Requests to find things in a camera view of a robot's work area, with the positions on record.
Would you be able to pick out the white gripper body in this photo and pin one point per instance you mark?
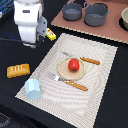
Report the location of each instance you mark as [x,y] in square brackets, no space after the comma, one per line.
[31,24]

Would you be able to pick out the yellow butter box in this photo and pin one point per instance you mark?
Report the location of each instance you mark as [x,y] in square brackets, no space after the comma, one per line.
[51,36]

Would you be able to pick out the orange bread loaf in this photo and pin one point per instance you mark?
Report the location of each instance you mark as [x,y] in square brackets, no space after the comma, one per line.
[18,70]

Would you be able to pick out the red tomato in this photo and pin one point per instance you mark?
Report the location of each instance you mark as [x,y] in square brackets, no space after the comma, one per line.
[73,65]

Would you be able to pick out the small grey pot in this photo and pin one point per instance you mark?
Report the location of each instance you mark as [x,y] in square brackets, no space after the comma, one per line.
[72,11]

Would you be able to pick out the round beige plate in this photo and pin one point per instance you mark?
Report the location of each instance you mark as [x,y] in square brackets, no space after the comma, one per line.
[66,73]

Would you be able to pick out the large grey pot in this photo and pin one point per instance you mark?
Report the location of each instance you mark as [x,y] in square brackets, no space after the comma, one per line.
[95,14]

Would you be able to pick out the beige bowl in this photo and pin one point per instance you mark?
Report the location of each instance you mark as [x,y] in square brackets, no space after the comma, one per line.
[124,15]

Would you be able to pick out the woven beige placemat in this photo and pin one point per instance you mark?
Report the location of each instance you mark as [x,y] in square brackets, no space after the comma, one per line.
[76,107]

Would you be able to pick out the fork with wooden handle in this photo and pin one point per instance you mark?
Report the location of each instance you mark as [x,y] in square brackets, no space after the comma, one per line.
[69,82]

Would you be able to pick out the knife with wooden handle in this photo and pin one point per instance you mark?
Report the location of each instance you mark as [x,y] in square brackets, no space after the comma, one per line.
[82,58]

